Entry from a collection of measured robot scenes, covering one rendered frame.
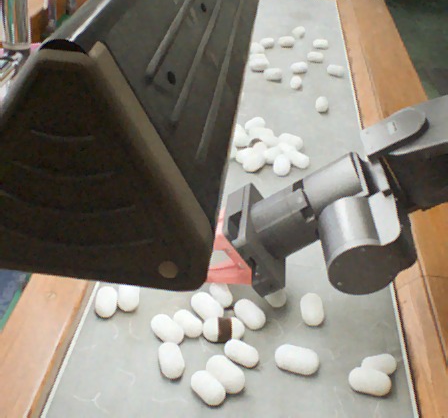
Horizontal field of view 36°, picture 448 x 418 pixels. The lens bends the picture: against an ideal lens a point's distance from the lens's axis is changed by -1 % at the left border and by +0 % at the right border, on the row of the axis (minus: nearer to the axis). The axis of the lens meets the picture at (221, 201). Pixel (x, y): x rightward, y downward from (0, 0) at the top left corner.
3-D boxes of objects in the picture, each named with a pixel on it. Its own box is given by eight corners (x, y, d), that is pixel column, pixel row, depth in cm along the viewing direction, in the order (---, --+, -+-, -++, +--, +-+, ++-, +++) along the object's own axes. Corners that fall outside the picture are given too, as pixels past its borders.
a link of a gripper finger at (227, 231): (156, 267, 64) (239, 222, 61) (168, 226, 70) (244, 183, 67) (199, 316, 67) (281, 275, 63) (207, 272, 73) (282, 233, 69)
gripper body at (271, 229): (226, 247, 59) (300, 207, 56) (234, 188, 68) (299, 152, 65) (268, 298, 61) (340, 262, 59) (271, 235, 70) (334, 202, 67)
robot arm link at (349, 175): (384, 174, 63) (355, 133, 60) (401, 224, 58) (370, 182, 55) (320, 208, 66) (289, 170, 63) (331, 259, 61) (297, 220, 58)
